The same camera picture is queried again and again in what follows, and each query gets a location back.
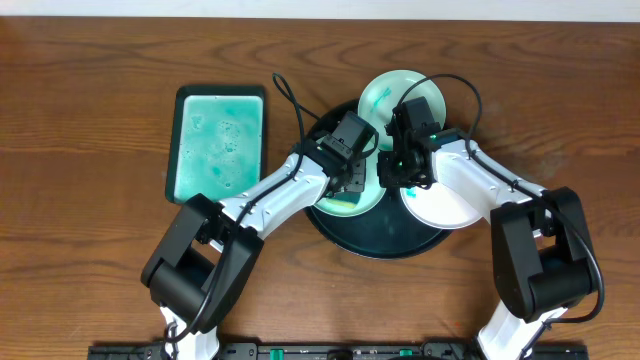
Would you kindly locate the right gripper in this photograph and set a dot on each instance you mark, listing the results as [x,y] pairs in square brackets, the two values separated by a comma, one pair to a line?
[386,176]

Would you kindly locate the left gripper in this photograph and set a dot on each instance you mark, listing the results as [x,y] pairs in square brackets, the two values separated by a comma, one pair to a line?
[353,178]

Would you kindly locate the yellow green sponge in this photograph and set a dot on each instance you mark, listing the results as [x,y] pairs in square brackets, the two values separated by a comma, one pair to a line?
[344,203]

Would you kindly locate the green plate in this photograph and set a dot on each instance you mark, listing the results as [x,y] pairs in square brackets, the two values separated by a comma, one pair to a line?
[372,194]
[382,94]

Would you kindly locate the white plate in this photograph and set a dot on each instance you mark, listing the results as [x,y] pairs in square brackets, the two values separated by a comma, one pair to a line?
[439,207]

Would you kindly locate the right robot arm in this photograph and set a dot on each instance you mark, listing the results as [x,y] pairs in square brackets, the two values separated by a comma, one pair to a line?
[544,267]

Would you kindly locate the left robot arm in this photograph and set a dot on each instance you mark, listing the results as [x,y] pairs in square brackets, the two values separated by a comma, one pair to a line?
[202,263]

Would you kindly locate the round dark tray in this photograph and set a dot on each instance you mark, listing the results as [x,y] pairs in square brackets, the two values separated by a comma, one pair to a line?
[386,231]

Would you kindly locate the rectangular tray with soapy water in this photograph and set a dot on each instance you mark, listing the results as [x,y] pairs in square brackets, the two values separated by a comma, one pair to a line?
[218,141]

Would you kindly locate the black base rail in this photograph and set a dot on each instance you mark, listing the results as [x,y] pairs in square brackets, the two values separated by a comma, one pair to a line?
[252,351]

